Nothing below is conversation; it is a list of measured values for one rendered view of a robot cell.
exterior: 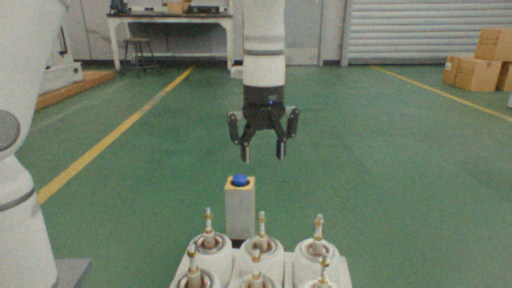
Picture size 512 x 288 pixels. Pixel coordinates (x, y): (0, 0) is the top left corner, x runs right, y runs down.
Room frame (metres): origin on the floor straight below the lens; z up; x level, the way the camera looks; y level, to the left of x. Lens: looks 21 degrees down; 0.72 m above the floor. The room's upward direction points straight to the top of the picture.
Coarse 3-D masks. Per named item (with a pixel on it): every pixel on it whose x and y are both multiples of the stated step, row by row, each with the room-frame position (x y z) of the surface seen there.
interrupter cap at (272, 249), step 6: (252, 240) 0.60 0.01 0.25; (270, 240) 0.60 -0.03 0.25; (246, 246) 0.58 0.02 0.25; (252, 246) 0.58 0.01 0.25; (270, 246) 0.58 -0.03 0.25; (276, 246) 0.58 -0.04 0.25; (246, 252) 0.56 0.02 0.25; (252, 252) 0.56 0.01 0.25; (264, 252) 0.57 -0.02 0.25; (270, 252) 0.56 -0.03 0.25; (276, 252) 0.56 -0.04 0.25; (264, 258) 0.55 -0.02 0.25
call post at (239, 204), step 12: (228, 192) 0.73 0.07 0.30; (240, 192) 0.73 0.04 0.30; (252, 192) 0.74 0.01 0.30; (228, 204) 0.73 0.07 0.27; (240, 204) 0.73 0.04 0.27; (252, 204) 0.74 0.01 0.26; (228, 216) 0.73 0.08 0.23; (240, 216) 0.73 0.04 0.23; (252, 216) 0.73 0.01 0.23; (228, 228) 0.73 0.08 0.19; (240, 228) 0.73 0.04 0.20; (252, 228) 0.74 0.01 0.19; (240, 240) 0.73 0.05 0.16
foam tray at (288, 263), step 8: (184, 256) 0.64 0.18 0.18; (232, 256) 0.64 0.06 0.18; (288, 256) 0.64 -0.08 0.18; (184, 264) 0.61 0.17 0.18; (232, 264) 0.64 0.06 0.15; (288, 264) 0.61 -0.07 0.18; (344, 264) 0.61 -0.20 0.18; (232, 272) 0.59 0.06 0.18; (288, 272) 0.59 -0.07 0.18; (344, 272) 0.59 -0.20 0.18; (232, 280) 0.56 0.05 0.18; (288, 280) 0.56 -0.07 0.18; (344, 280) 0.56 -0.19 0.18
